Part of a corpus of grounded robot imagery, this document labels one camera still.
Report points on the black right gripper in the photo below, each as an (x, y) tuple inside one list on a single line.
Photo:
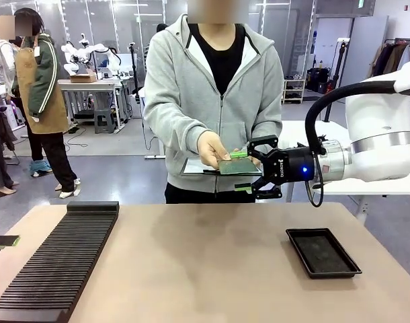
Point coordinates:
[(289, 166)]

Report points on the green PCB board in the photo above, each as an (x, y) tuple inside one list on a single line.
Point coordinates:
[(240, 167)]

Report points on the clipboard with white paper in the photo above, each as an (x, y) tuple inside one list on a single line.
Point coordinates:
[(195, 166)]

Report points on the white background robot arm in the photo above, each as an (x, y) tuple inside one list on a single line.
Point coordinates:
[(72, 55), (107, 55)]

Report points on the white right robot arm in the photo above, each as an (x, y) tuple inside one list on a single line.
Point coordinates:
[(379, 134)]

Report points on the person's right forearm grey sleeve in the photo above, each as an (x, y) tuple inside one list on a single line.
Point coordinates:
[(171, 124)]

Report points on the person's left forearm grey sleeve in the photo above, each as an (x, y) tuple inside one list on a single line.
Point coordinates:
[(267, 128)]

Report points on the black slotted PCB rack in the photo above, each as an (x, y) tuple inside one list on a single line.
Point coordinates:
[(57, 269)]

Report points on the person's left hand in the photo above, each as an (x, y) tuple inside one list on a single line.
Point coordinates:
[(240, 151)]

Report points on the person's right hand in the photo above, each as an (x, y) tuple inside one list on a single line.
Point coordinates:
[(210, 148)]

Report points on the black plastic tray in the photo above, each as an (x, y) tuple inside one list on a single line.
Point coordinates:
[(292, 235)]

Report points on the white side table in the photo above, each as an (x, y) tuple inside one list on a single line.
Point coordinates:
[(336, 191)]

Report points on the wooden shoe rack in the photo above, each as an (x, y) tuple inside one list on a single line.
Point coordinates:
[(294, 89)]

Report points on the person in grey hoodie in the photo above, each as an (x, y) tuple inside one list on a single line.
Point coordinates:
[(191, 94)]

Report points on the black foam tray pad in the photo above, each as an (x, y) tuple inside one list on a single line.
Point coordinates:
[(321, 254)]

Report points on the black luggage pile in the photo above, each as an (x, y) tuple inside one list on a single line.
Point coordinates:
[(319, 79)]

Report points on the person in brown apron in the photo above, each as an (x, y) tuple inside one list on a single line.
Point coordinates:
[(40, 74)]

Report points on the grey plastic stool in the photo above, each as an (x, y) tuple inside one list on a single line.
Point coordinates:
[(104, 121)]

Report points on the grey background workbench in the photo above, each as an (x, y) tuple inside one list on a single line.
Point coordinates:
[(90, 89)]

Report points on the brown cardboard box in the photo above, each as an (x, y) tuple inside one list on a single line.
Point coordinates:
[(82, 78)]

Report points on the black background tripod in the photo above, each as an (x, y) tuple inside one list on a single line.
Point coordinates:
[(134, 70)]

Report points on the coat rack with jackets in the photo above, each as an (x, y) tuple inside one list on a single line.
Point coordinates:
[(390, 57)]

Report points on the black pole with camera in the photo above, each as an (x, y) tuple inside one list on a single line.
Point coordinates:
[(337, 67)]

